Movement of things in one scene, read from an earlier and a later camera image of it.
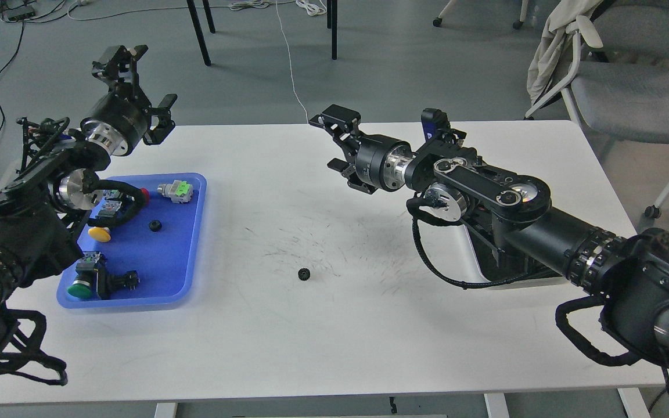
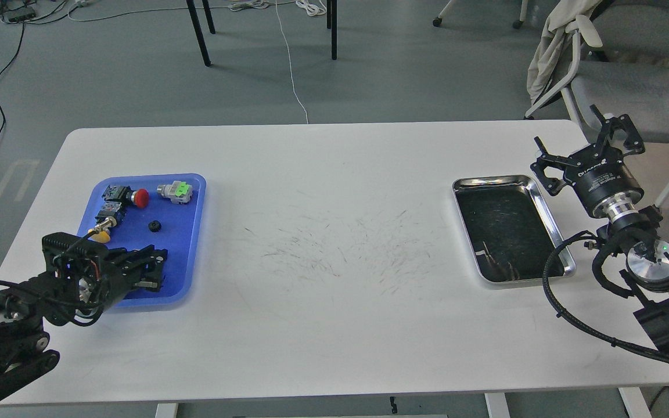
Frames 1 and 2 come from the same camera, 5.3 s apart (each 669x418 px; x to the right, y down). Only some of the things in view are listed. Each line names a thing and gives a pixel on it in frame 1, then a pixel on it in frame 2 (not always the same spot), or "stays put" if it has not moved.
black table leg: [198, 29] stays put
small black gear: [155, 225] stays put
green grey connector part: [179, 191] stays put
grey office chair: [638, 64] stays put
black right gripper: [381, 162] → [599, 173]
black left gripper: [116, 125] → [87, 277]
